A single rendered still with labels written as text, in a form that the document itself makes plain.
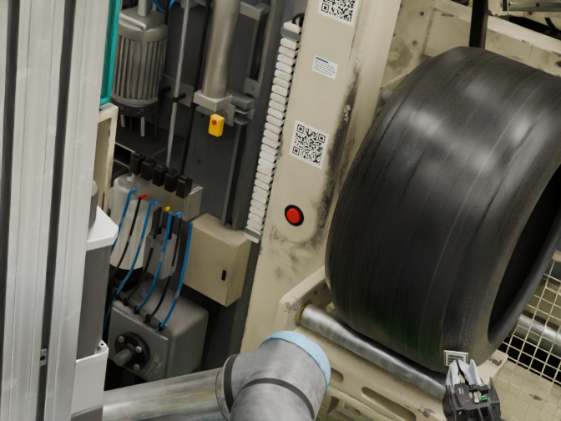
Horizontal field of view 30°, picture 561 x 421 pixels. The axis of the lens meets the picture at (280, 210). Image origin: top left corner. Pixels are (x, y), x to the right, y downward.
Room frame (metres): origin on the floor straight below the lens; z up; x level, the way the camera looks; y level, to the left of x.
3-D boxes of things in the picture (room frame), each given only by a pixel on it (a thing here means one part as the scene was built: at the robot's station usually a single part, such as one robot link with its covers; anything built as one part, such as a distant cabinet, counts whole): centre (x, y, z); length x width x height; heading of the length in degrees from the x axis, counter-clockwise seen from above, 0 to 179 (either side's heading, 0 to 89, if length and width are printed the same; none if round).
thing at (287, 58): (1.85, 0.03, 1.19); 0.05 x 0.04 x 0.48; 153
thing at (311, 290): (1.82, -0.14, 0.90); 0.40 x 0.03 x 0.10; 153
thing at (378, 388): (1.61, -0.23, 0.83); 0.36 x 0.09 x 0.06; 63
